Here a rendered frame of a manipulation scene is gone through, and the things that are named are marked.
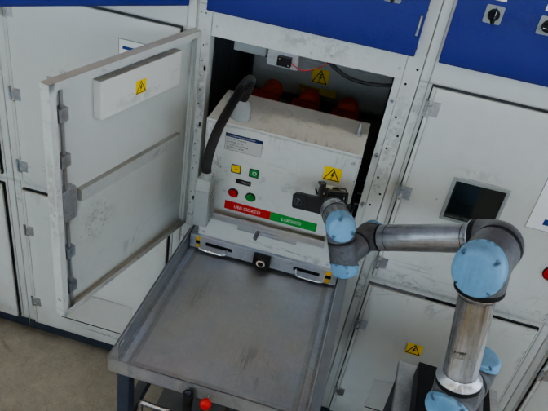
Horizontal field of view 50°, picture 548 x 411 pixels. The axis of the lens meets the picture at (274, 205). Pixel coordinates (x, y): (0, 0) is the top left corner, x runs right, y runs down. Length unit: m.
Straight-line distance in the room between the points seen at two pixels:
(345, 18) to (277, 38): 0.22
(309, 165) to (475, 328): 0.70
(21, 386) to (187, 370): 1.20
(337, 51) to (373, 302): 0.95
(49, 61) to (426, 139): 1.27
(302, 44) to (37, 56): 0.91
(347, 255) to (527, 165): 0.66
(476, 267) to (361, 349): 1.14
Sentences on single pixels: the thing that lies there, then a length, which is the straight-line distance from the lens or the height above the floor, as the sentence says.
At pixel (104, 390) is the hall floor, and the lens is 2.76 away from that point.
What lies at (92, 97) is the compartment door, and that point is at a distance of 1.62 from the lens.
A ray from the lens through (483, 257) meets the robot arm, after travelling 1.34.
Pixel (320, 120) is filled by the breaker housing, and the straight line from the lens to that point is 1.92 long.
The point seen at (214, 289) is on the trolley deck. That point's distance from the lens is 1.99.
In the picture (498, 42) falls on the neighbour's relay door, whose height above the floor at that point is 1.74.
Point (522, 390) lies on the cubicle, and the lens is 2.55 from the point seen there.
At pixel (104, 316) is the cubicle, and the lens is 2.74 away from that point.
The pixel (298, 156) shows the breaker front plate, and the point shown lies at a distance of 1.81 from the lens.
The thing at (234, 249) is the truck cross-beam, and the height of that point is 0.88.
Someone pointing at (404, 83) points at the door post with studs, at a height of 1.56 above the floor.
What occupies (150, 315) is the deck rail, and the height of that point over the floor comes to 0.83.
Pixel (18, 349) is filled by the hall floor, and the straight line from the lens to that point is 2.96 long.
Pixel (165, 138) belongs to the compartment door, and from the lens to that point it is 1.96.
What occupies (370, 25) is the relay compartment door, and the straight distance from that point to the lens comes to 1.76.
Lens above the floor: 2.17
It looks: 34 degrees down
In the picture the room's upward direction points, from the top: 10 degrees clockwise
